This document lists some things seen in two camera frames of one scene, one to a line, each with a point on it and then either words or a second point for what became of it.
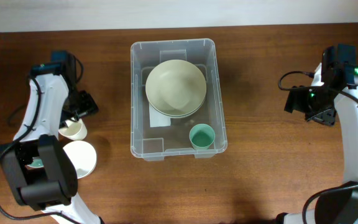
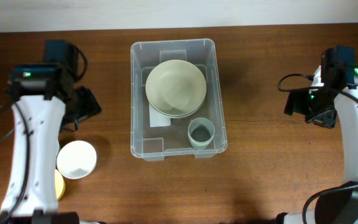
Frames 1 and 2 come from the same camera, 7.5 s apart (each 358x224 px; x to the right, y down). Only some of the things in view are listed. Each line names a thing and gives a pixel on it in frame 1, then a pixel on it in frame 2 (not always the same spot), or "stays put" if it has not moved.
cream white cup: (76, 130) -> (200, 140)
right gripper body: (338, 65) stays put
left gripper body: (79, 103) stays put
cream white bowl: (176, 89) stays put
